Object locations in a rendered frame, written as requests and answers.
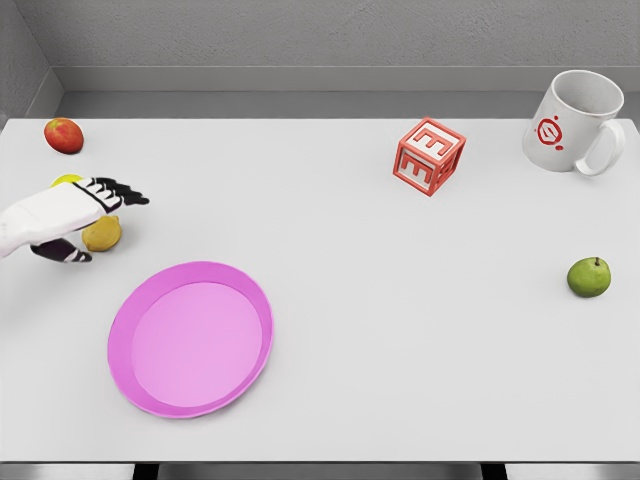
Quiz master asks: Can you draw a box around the yellow lemon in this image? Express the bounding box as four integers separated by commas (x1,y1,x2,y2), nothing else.
81,214,123,253

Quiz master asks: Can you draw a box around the green pear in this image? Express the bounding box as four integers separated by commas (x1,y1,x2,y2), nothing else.
566,256,612,299

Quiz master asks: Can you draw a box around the pink round plate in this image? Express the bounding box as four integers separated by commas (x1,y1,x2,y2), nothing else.
107,260,275,420

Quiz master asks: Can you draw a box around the red apple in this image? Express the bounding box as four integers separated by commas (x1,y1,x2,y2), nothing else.
43,117,85,154

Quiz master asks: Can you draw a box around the white mug with red logo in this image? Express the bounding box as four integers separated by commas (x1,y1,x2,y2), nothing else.
521,69,627,177

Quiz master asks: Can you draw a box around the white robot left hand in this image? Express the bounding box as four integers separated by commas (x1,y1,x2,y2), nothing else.
13,175,151,264

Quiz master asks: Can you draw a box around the red letter block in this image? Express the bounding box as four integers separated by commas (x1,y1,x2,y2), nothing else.
392,116,467,198

